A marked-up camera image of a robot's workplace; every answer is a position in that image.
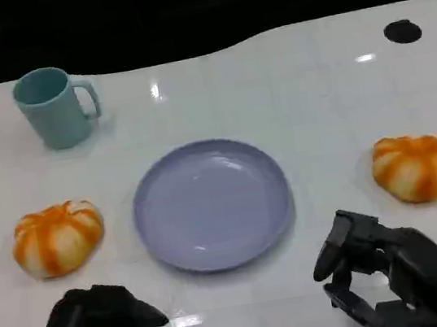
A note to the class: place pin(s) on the orange white toy bread roll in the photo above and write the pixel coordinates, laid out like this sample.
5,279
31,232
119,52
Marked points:
57,239
416,167

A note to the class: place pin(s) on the black round table grommet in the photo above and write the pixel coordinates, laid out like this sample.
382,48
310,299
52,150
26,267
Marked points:
402,32

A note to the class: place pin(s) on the pale green mug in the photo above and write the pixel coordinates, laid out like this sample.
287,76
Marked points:
57,117

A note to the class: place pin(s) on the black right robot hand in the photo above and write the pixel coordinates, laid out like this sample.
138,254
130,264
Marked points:
424,276

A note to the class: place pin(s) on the lilac plate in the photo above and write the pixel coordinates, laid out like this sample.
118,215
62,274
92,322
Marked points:
212,205

